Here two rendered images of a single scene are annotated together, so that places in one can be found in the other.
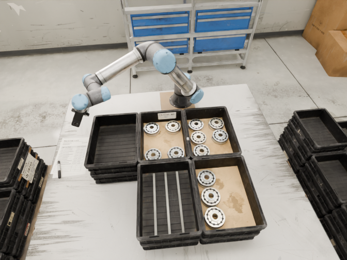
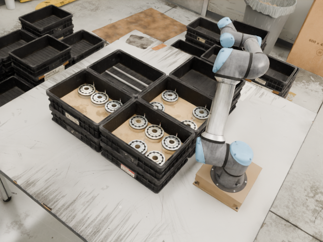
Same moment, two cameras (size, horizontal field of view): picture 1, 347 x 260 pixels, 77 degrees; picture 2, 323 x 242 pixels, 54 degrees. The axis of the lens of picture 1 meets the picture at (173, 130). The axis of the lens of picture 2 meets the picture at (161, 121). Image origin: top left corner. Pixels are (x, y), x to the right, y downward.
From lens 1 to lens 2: 1.89 m
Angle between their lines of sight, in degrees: 74
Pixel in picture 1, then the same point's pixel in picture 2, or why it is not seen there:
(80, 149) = not seen: hidden behind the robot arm
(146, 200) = (140, 77)
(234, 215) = (73, 102)
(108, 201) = not seen: hidden behind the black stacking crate
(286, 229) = (26, 141)
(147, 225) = (124, 68)
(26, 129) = not seen: outside the picture
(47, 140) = (313, 143)
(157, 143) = (181, 109)
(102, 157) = (201, 78)
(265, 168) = (71, 181)
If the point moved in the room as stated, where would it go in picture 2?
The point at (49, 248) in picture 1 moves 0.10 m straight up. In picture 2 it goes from (165, 52) to (167, 41)
